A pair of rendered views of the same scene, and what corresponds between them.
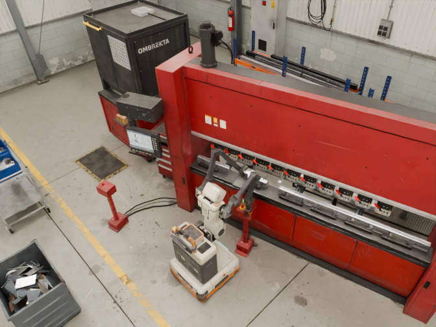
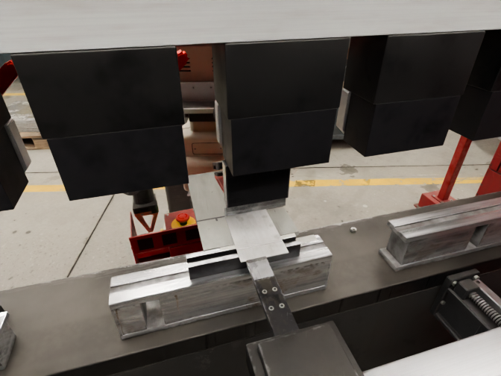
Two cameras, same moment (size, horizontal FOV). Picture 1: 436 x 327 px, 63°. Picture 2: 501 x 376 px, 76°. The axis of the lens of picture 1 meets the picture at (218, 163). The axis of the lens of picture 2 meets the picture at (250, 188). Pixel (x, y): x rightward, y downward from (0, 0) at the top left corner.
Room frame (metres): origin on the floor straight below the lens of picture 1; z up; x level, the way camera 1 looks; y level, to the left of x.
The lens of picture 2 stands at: (3.57, -0.72, 1.40)
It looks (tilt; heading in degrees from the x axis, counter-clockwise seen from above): 33 degrees down; 129
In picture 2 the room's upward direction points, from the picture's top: straight up
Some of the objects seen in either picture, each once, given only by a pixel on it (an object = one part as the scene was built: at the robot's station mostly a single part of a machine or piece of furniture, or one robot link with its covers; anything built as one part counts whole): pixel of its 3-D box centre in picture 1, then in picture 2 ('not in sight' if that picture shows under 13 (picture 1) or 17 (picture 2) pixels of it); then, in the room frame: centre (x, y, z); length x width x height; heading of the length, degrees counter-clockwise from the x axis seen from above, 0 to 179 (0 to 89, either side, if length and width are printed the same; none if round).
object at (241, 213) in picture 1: (246, 209); (169, 236); (2.93, -0.32, 0.75); 0.20 x 0.16 x 0.18; 58
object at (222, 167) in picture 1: (213, 164); (484, 224); (3.63, 0.06, 0.92); 0.50 x 0.06 x 0.10; 56
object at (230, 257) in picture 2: not in sight; (244, 255); (3.30, -0.41, 0.98); 0.20 x 0.03 x 0.03; 56
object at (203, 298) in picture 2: (253, 179); (227, 283); (3.28, -0.44, 0.92); 0.39 x 0.06 x 0.10; 56
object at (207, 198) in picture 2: (243, 180); (235, 201); (3.19, -0.31, 1.00); 0.26 x 0.18 x 0.01; 146
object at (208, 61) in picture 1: (214, 44); not in sight; (3.72, -0.03, 2.53); 0.33 x 0.25 x 0.47; 56
